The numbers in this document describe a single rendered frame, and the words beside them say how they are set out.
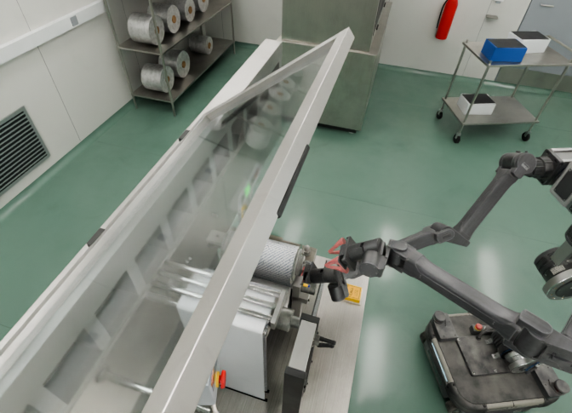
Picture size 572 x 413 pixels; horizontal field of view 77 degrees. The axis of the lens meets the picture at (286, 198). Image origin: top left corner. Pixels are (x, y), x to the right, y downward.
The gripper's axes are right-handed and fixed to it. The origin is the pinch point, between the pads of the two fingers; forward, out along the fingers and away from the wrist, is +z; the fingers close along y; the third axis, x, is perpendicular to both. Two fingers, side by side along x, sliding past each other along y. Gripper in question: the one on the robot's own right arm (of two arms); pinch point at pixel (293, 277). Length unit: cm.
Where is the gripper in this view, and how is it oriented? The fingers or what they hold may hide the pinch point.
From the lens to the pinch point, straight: 149.4
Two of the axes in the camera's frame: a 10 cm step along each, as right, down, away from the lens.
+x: -4.7, -7.2, -5.2
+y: 2.9, -6.8, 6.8
